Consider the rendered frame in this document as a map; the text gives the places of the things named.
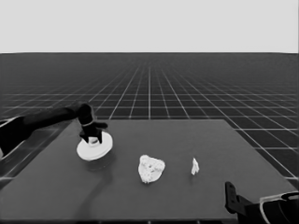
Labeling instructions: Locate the large thick white disc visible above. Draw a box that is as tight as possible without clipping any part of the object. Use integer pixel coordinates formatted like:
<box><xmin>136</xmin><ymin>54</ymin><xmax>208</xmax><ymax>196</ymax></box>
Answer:
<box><xmin>76</xmin><ymin>132</ymin><xmax>114</xmax><ymax>161</ymax></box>

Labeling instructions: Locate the small white T-shaped piece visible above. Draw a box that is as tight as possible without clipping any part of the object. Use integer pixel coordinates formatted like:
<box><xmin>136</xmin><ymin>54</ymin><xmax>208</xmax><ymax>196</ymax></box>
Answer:
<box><xmin>191</xmin><ymin>157</ymin><xmax>200</xmax><ymax>176</ymax></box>

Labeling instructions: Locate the white round pinned carrier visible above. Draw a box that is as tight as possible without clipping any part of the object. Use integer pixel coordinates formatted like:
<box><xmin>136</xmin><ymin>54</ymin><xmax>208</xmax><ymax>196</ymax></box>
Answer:
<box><xmin>137</xmin><ymin>154</ymin><xmax>166</xmax><ymax>184</ymax></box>

